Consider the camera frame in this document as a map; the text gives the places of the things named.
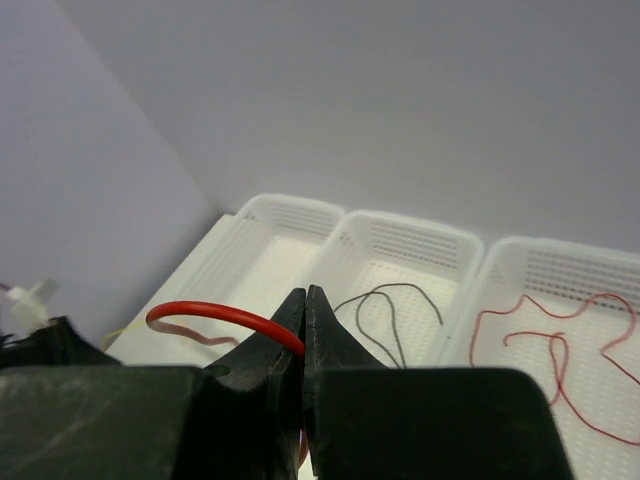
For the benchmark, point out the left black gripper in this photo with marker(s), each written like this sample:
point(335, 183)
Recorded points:
point(56, 344)

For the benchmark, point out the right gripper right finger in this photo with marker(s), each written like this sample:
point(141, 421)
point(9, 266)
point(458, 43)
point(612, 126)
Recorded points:
point(342, 397)

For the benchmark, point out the middle white plastic basket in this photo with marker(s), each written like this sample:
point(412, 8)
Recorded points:
point(397, 283)

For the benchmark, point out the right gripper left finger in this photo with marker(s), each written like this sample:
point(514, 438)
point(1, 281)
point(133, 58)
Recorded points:
point(256, 421)

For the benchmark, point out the right white plastic basket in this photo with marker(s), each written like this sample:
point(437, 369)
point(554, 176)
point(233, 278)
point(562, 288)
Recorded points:
point(567, 315)

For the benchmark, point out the left white plastic basket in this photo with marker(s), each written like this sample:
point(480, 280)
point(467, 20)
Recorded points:
point(253, 259)

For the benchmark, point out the white plastic basket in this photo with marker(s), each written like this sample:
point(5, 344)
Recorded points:
point(253, 259)
point(397, 283)
point(567, 315)

